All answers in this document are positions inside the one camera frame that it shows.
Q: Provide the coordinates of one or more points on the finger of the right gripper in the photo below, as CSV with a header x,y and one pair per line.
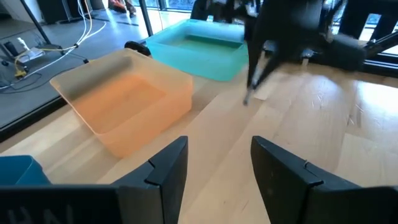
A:
x,y
253,62
268,68

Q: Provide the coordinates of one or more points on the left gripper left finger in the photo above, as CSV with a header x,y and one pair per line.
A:
x,y
164,174

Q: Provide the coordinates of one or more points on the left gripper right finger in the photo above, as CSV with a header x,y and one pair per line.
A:
x,y
280,180

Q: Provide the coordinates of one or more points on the grey crayon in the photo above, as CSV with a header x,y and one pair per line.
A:
x,y
247,99

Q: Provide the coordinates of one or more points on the blue plastic bin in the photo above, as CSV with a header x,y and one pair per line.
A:
x,y
18,171

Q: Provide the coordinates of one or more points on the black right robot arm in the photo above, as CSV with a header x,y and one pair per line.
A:
x,y
345,53

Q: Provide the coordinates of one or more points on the teal translucent plastic bin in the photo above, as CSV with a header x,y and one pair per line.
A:
x,y
192,59

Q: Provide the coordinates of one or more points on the orange translucent plastic bin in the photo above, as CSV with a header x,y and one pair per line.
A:
x,y
124,102

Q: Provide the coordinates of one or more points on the black stand pole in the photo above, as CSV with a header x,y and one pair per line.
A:
x,y
35,23

